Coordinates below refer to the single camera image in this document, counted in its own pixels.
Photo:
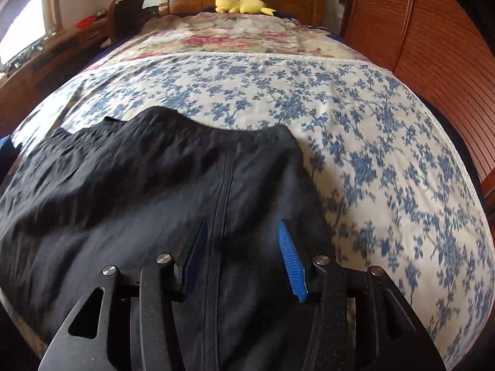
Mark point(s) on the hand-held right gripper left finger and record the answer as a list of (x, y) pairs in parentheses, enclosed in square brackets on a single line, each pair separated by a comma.
[(195, 253)]

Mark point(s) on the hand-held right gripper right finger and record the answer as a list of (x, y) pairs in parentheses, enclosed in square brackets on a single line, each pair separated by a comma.
[(292, 262)]

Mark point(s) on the black shirt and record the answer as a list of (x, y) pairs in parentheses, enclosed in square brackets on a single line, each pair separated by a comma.
[(135, 185)]

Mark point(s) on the blue floral blanket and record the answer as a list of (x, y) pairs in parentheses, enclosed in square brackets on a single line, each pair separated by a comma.
[(348, 131)]

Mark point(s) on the pink floral blanket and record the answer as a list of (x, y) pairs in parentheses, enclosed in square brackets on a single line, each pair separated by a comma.
[(216, 38)]

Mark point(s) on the blue folded cloth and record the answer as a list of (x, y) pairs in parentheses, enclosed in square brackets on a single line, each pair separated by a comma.
[(6, 145)]

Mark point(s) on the wooden desk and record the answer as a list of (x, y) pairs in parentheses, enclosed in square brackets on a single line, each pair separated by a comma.
[(42, 73)]

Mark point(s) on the dark wooden chair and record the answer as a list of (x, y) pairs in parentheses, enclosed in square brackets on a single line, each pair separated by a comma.
[(125, 19)]

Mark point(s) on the yellow plush toy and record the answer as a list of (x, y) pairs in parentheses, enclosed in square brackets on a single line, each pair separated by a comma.
[(243, 4)]

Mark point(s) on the wooden slatted wardrobe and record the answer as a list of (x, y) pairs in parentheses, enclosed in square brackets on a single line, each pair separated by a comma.
[(425, 46)]

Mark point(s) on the red bowl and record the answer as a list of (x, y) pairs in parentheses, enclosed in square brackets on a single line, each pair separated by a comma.
[(86, 22)]

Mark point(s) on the window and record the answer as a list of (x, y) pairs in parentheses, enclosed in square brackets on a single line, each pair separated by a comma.
[(23, 31)]

